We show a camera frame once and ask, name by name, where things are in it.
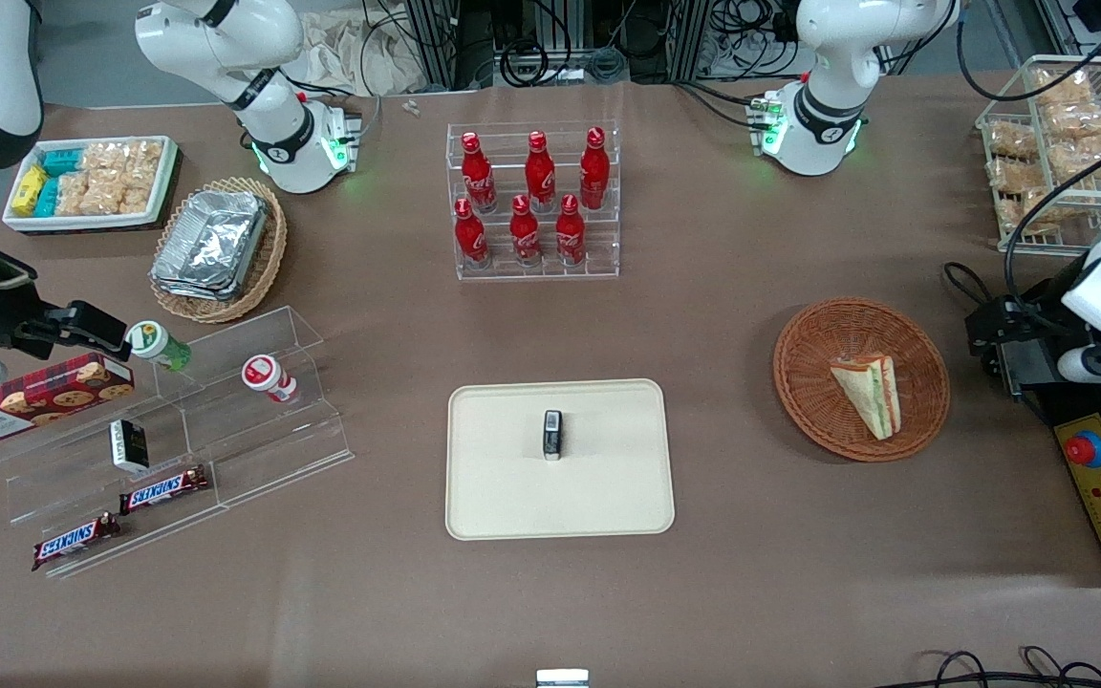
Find black looped appliance cable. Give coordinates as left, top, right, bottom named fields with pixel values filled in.
left=941, top=260, right=1003, bottom=316

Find snickers chocolate bar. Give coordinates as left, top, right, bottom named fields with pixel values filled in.
left=118, top=464, right=211, bottom=516
left=31, top=512, right=122, bottom=572

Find white wire basket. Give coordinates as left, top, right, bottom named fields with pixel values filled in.
left=975, top=54, right=1101, bottom=256

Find clear acrylic stepped stand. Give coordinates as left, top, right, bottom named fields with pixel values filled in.
left=0, top=305, right=356, bottom=581

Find aluminium frame rack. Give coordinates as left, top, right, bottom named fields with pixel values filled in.
left=401, top=0, right=805, bottom=90

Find green bottle with white cap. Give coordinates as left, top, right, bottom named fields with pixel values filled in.
left=126, top=320, right=194, bottom=373

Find black cable on robot arm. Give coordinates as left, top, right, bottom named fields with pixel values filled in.
left=955, top=8, right=1101, bottom=309

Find small black white box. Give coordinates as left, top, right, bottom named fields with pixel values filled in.
left=108, top=419, right=151, bottom=472

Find clear bag of rice crackers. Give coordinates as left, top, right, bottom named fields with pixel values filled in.
left=119, top=162, right=163, bottom=215
left=54, top=172, right=123, bottom=217
left=81, top=140, right=165, bottom=180

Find clear acrylic bottle rack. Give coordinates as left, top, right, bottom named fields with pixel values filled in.
left=444, top=120, right=621, bottom=281

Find black cables at arm base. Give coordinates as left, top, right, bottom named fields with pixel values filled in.
left=673, top=79, right=773, bottom=132

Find black cables at table edge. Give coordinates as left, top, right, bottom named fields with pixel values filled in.
left=895, top=646, right=1101, bottom=688

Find light oval wicker basket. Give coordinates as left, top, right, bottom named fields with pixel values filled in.
left=148, top=176, right=290, bottom=325

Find red and white small bottle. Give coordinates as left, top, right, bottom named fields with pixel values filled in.
left=241, top=354, right=300, bottom=405

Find brown round wicker basket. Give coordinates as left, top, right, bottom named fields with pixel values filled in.
left=772, top=297, right=952, bottom=463

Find white rectangular snack tray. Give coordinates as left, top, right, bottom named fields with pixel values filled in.
left=2, top=135, right=182, bottom=235

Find stacked aluminium foil trays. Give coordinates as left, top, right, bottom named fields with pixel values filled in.
left=150, top=189, right=270, bottom=303

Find beige plastic tray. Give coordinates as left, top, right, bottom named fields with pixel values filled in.
left=444, top=378, right=677, bottom=542

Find clear bag of fried snacks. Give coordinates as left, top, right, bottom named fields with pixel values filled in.
left=985, top=121, right=1041, bottom=160
left=1041, top=101, right=1101, bottom=140
left=1031, top=68, right=1093, bottom=107
left=1047, top=134, right=1101, bottom=183
left=985, top=158, right=1050, bottom=194

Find triangular sandwich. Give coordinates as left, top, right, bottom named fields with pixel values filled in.
left=830, top=352, right=901, bottom=441

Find red tartan cookie box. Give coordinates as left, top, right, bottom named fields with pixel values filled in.
left=0, top=352, right=137, bottom=448

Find red cola bottle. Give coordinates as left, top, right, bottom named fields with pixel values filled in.
left=554, top=194, right=588, bottom=268
left=454, top=198, right=491, bottom=269
left=508, top=194, right=544, bottom=268
left=578, top=126, right=611, bottom=212
left=460, top=132, right=500, bottom=214
left=524, top=130, right=557, bottom=214

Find black appliance with grey panel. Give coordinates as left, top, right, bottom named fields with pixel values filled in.
left=966, top=275, right=1101, bottom=426

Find yellow snack pack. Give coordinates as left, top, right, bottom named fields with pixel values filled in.
left=11, top=166, right=48, bottom=217

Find crumpled beige cloth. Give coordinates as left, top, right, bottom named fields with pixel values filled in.
left=300, top=8, right=429, bottom=97

